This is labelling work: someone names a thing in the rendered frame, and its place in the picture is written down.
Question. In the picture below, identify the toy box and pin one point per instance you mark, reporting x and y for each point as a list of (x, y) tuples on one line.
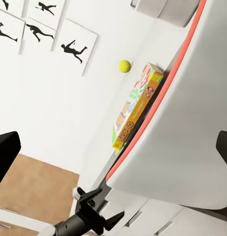
[(176, 12)]

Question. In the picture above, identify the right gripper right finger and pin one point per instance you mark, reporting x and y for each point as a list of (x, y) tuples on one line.
[(221, 144)]

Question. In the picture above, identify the tennis ball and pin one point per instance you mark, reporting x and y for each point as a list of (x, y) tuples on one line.
[(124, 66)]

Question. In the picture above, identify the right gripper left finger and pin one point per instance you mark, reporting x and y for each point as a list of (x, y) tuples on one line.
[(10, 146)]

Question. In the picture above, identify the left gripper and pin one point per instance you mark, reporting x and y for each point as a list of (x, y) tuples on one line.
[(86, 219)]

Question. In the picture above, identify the desk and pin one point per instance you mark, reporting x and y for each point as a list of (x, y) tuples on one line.
[(143, 216)]

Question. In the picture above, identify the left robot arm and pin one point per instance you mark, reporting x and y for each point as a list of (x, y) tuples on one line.
[(84, 220)]

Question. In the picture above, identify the board game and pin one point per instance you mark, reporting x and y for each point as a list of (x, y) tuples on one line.
[(139, 98)]

